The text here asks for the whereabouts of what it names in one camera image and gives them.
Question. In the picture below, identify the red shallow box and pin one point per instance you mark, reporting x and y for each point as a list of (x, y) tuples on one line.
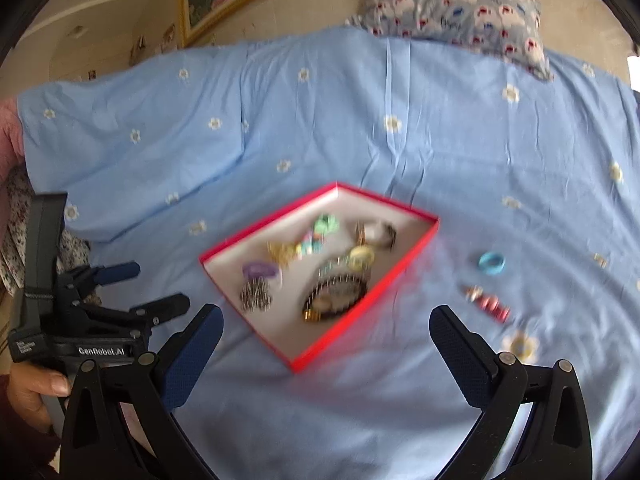
[(299, 311)]

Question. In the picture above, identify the yellow transparent hair clip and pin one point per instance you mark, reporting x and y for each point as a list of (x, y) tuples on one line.
[(282, 253)]

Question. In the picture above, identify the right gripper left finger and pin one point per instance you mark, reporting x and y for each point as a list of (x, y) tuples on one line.
[(120, 421)]

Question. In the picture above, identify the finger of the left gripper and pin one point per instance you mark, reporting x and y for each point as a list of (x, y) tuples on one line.
[(92, 276), (162, 310)]

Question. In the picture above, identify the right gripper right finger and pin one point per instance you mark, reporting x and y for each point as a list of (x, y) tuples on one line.
[(555, 443)]

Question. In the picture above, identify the patterned pillow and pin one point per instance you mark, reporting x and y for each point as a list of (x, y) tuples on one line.
[(508, 29)]

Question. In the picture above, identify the pink red hair clip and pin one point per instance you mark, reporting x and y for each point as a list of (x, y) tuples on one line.
[(488, 303)]

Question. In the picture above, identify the blue floral bed sheet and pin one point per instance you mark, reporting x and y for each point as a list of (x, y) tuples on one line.
[(535, 184)]

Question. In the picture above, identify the left hand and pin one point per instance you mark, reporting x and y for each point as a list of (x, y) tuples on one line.
[(28, 385)]

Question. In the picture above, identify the gold mesh wristwatch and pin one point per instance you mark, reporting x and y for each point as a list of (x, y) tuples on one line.
[(376, 233)]

